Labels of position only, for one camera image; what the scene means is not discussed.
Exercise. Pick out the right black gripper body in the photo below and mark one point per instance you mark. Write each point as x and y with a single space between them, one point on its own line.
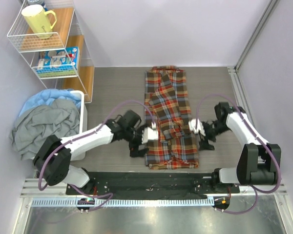
211 131

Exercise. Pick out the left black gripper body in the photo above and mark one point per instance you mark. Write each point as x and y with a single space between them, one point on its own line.
134 137

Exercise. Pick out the plaid flannel shirt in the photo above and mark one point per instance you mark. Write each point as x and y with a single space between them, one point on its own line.
166 96

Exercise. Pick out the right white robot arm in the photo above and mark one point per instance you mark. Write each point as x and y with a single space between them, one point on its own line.
259 162

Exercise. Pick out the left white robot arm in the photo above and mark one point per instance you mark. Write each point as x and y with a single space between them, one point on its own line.
54 158

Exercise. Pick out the white laundry basket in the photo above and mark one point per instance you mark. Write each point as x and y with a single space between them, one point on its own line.
83 110

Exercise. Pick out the grey shirt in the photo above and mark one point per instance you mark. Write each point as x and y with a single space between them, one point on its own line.
34 126

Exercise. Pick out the light blue shirt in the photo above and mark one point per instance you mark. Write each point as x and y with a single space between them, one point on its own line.
47 96

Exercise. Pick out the blue picture box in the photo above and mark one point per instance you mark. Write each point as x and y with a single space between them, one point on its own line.
57 63

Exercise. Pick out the yellow mug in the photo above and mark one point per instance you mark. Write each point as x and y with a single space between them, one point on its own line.
41 22

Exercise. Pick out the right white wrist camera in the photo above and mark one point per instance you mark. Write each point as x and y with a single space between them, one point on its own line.
196 126

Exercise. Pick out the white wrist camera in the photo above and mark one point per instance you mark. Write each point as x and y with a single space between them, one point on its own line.
150 133
196 126

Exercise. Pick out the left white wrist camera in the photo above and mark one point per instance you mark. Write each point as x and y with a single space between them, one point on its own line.
150 133

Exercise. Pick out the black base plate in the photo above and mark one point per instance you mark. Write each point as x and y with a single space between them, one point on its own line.
156 186

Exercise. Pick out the white wire shelf rack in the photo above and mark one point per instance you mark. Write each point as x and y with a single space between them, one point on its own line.
66 33

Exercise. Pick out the white slotted cable duct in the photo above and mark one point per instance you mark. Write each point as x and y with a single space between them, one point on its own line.
85 202

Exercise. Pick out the aluminium frame rail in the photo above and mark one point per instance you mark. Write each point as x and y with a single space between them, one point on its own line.
30 189

